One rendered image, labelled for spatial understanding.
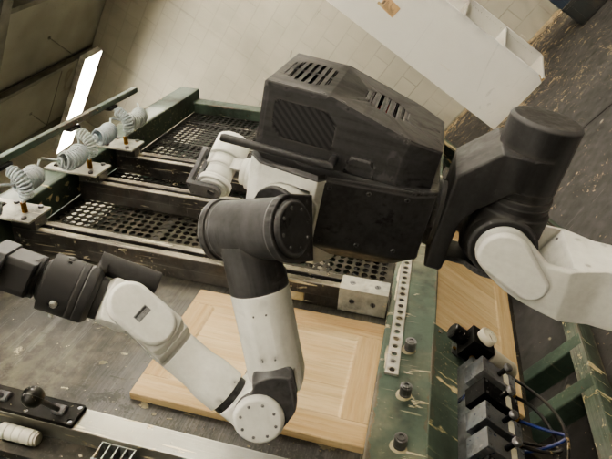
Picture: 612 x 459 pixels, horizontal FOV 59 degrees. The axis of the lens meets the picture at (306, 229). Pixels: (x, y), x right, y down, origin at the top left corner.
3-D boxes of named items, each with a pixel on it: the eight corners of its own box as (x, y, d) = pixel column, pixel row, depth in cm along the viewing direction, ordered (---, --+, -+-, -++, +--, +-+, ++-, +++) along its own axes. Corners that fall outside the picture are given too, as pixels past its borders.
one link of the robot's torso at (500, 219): (545, 187, 96) (478, 169, 98) (556, 223, 85) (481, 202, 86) (516, 248, 103) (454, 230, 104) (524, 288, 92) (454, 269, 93)
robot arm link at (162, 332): (93, 311, 85) (159, 367, 87) (96, 304, 77) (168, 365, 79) (123, 281, 88) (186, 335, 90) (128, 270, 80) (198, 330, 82)
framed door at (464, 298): (520, 421, 172) (525, 417, 171) (382, 323, 167) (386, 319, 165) (499, 268, 249) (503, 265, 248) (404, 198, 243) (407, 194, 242)
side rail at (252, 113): (413, 155, 255) (418, 133, 250) (194, 124, 274) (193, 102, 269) (415, 149, 262) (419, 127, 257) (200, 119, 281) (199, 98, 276)
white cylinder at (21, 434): (-3, 441, 102) (35, 451, 101) (-6, 430, 101) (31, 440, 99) (8, 428, 105) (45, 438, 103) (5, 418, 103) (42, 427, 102)
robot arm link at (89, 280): (61, 321, 86) (131, 344, 89) (60, 313, 76) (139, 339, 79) (90, 256, 90) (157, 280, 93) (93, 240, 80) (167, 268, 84)
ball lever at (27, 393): (66, 423, 103) (32, 407, 91) (48, 419, 103) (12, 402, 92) (76, 403, 105) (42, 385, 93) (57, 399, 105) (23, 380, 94)
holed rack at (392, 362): (398, 376, 116) (398, 374, 116) (383, 373, 116) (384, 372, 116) (428, 128, 256) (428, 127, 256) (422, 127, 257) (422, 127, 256)
